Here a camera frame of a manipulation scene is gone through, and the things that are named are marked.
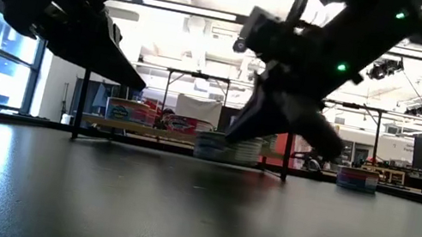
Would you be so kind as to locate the pink and blue seafood can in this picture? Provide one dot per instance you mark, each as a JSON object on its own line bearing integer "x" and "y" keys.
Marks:
{"x": 127, "y": 111}
{"x": 357, "y": 180}

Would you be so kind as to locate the black metal gantry frame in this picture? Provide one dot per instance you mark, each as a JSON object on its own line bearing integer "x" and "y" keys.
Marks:
{"x": 199, "y": 75}
{"x": 378, "y": 130}

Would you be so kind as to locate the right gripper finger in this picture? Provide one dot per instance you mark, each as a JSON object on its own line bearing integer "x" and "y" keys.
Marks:
{"x": 259, "y": 114}
{"x": 321, "y": 133}

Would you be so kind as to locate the green and blue seafood can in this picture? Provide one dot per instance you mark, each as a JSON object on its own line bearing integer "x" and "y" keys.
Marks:
{"x": 210, "y": 146}

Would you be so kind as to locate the black table mat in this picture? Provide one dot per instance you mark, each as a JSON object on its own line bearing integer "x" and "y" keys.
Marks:
{"x": 176, "y": 217}

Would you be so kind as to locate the white cup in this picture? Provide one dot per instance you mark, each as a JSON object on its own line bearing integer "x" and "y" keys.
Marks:
{"x": 66, "y": 119}

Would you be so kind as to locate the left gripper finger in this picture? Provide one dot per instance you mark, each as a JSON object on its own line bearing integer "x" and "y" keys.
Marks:
{"x": 104, "y": 56}

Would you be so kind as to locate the red albacore tuna can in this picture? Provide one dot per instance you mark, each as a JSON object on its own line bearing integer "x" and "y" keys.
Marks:
{"x": 185, "y": 125}

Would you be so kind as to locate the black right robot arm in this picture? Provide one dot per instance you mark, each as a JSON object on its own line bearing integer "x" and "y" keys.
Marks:
{"x": 384, "y": 27}

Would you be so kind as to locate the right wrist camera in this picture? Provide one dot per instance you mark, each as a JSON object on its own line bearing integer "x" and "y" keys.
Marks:
{"x": 257, "y": 30}

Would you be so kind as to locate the person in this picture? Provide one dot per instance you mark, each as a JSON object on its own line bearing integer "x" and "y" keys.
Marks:
{"x": 168, "y": 115}

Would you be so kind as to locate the black ceiling spotlight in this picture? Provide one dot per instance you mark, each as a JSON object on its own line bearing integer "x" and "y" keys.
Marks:
{"x": 417, "y": 110}
{"x": 385, "y": 68}

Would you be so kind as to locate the white hanging banner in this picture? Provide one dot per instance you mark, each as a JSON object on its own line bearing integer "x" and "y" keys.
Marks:
{"x": 198, "y": 109}

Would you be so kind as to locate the gold lid green label can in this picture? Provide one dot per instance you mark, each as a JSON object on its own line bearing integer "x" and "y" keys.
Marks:
{"x": 269, "y": 143}

